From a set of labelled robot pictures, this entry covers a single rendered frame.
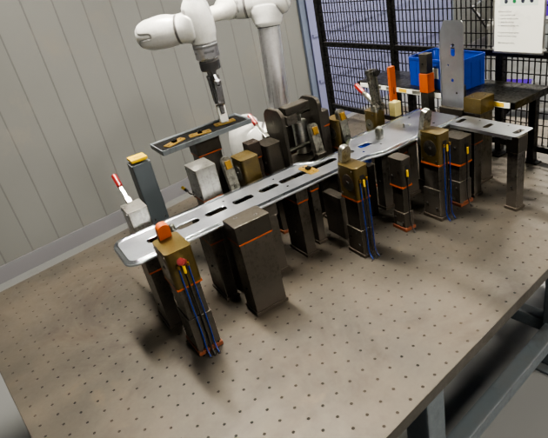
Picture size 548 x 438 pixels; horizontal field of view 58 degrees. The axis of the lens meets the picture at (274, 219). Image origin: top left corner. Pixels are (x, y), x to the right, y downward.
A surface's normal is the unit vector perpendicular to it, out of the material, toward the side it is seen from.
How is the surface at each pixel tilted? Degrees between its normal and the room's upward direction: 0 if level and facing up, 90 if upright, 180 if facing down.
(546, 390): 0
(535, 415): 0
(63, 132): 90
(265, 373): 0
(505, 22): 90
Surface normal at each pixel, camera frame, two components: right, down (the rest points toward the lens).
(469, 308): -0.19, -0.86
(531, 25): -0.83, 0.40
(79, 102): 0.64, 0.25
